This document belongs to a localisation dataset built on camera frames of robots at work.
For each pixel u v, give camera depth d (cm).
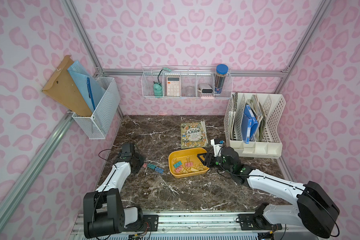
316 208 41
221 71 84
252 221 72
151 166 92
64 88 68
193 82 103
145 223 72
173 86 95
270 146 94
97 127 73
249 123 86
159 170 90
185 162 93
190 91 95
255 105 91
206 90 89
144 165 91
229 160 62
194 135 107
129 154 69
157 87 90
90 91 67
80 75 67
